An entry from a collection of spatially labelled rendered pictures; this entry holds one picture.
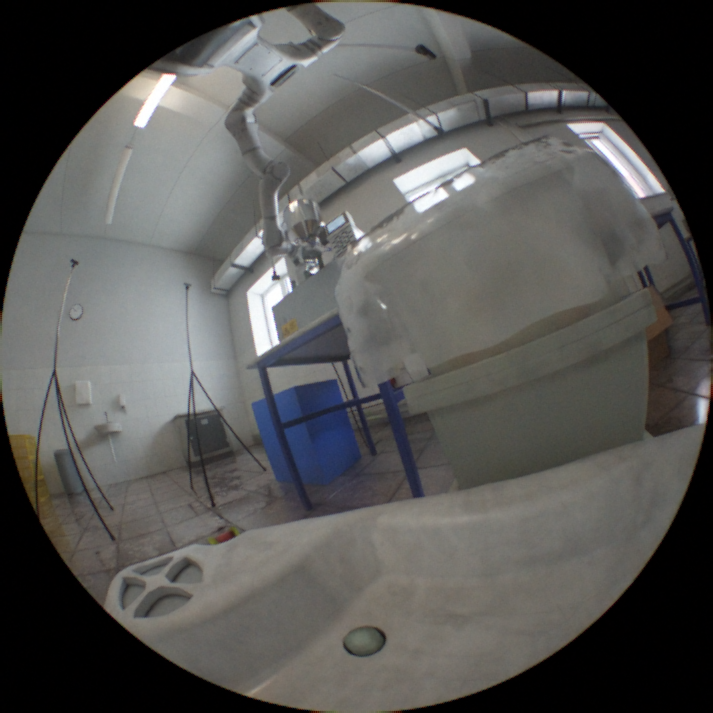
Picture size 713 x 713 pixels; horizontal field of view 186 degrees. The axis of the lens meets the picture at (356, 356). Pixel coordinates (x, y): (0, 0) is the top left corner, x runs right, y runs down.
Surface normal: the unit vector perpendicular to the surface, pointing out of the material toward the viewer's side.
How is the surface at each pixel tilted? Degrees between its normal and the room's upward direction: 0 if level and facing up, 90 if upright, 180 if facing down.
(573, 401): 96
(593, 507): 68
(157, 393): 90
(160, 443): 90
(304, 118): 180
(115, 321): 90
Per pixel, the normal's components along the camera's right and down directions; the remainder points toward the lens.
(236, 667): 0.67, -0.59
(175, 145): 0.30, 0.94
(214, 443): 0.81, -0.34
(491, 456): -0.58, 0.18
